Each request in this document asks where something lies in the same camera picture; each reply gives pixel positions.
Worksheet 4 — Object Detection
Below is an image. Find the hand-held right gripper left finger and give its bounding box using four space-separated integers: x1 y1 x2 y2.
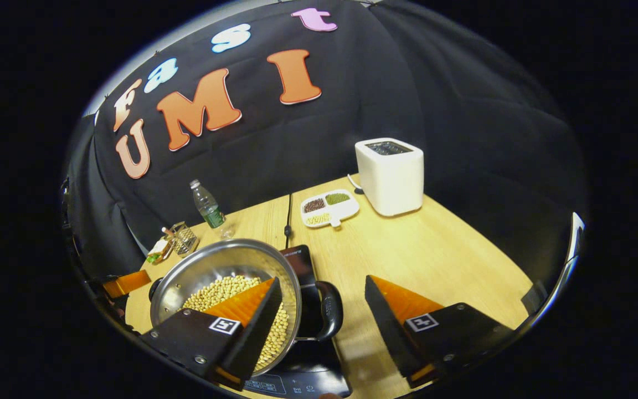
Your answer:
140 277 284 392

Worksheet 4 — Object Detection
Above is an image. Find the steel pot with black handles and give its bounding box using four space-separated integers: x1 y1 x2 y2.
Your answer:
149 238 344 377

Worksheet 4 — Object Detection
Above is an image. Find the black induction cooktop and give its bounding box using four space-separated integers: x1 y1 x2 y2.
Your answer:
244 244 353 398

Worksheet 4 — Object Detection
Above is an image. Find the black cooktop power cord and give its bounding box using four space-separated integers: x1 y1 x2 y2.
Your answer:
284 193 293 250

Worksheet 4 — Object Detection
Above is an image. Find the clear plastic water bottle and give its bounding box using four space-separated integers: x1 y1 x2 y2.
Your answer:
189 178 235 240

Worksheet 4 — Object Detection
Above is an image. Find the metal wire basket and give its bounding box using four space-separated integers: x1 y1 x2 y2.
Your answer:
162 221 199 257

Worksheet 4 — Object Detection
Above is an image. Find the sandwich with lettuce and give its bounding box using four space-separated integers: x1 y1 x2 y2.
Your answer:
146 238 174 264

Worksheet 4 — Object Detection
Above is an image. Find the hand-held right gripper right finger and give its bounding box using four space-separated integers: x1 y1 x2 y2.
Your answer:
364 274 515 389

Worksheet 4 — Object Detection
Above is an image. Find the pile of yellow soybeans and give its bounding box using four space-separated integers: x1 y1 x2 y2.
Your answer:
182 275 291 371

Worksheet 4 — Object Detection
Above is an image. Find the black backdrop cloth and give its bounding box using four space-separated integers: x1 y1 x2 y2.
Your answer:
63 0 590 278

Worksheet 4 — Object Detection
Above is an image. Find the white divided bean tray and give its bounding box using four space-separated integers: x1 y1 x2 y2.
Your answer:
300 190 361 228

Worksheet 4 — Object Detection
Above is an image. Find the white toaster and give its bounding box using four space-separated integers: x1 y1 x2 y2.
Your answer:
354 137 425 217

